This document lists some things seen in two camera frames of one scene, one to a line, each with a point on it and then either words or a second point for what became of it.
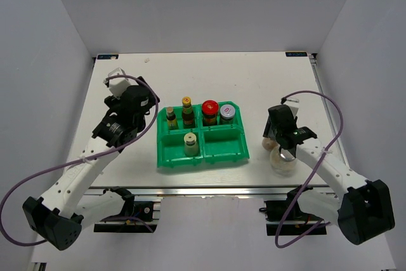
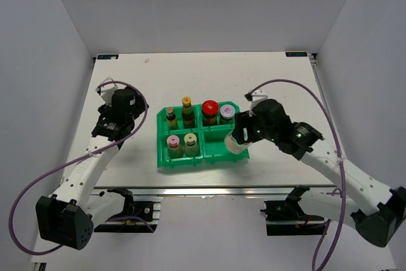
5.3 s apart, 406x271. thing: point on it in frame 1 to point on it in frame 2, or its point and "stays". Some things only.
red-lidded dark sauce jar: (210, 110) stays
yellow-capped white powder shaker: (191, 146) stays
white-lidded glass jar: (227, 113) stays
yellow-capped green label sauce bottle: (188, 119) stays
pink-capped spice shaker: (268, 144) to (175, 149)
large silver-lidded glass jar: (282, 162) to (233, 146)
